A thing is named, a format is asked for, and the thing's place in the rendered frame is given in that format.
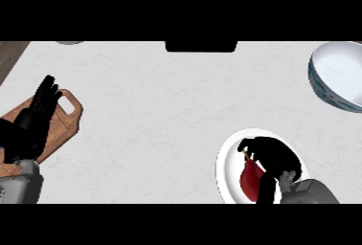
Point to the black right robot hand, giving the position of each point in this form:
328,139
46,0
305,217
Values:
275,158

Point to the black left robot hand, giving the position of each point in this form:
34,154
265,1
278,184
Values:
33,122

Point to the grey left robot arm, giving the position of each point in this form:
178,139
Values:
18,185

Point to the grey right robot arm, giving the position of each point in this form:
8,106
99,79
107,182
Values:
306,191

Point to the white plate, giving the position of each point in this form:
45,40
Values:
231,166

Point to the white bowl with blue rim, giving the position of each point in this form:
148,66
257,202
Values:
339,75

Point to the wooden cutting board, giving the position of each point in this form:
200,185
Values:
59,127

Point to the dark brown wooden panel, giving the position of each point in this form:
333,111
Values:
9,57

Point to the grey round object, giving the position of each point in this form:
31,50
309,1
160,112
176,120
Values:
70,42

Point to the black appliance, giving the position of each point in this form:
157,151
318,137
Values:
201,46

